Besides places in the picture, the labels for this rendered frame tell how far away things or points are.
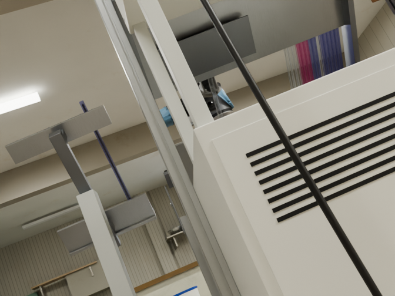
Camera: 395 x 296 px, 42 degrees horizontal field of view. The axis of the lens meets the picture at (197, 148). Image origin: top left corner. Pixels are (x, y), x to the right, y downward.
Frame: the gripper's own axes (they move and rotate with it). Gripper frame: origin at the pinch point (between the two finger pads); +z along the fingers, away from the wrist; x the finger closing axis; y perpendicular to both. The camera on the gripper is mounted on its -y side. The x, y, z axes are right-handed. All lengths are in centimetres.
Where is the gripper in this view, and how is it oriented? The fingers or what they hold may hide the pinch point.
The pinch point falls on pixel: (214, 94)
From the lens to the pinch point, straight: 165.0
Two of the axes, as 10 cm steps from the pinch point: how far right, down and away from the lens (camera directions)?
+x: 9.2, -3.8, 1.2
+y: -3.2, -8.9, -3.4
